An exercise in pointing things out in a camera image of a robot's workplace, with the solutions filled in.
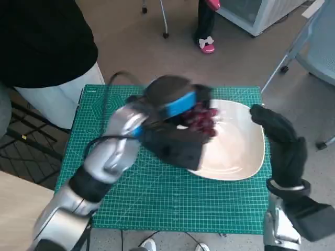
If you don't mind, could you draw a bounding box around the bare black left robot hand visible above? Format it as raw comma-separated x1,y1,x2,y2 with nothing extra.
144,75,214,123

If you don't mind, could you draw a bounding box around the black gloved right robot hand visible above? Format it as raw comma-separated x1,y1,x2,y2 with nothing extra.
249,104,308,188

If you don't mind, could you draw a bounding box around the red toy grape bunch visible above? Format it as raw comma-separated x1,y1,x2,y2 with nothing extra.
180,102,219,140

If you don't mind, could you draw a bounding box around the white plate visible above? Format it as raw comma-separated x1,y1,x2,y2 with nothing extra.
183,99,265,181

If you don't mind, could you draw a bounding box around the person with pink slippers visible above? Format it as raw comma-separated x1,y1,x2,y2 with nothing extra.
194,0,222,55

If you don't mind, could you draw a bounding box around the green cutting mat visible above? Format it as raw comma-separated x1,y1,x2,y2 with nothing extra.
53,84,271,234

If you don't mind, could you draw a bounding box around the grey-blue office chair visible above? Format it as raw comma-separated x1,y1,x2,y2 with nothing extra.
260,0,335,151

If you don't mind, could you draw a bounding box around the white cabinet with glass door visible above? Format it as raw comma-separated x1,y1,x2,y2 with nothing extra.
216,0,312,38

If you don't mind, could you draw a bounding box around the black metal rack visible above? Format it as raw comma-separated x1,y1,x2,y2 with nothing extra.
0,86,72,189

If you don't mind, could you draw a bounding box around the person in black top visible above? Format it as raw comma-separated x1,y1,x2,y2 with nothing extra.
0,0,106,130

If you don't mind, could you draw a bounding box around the grey fabric object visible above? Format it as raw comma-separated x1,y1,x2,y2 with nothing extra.
0,82,13,138

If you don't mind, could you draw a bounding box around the light wooden table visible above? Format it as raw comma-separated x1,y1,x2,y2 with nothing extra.
0,169,57,251

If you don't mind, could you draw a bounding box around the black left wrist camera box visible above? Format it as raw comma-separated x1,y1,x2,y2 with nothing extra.
140,122,213,171

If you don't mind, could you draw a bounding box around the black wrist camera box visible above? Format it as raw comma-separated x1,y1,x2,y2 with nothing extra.
284,196,335,243
140,122,213,171

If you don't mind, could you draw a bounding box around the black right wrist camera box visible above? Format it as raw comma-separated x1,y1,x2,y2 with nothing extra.
284,196,335,243

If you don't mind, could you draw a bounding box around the metal chair frame with casters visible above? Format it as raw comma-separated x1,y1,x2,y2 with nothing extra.
141,0,170,40

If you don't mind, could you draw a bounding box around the black floor cable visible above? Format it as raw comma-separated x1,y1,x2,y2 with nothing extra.
119,229,200,251

